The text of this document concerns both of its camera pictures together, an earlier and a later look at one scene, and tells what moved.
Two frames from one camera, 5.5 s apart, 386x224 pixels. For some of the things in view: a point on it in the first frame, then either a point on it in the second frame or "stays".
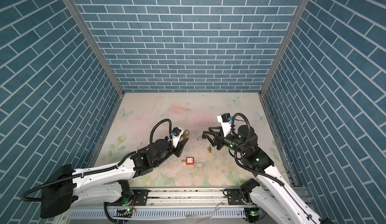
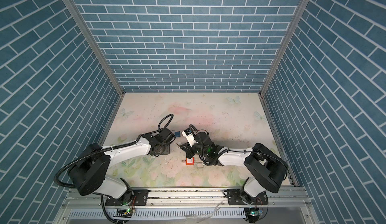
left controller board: x=123 y=212 stays
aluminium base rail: x=179 y=205 stays
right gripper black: x=219 y=138 → x=187 y=150
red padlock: x=190 y=160 stays
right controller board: x=252 y=214 stays
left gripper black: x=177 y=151 → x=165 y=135
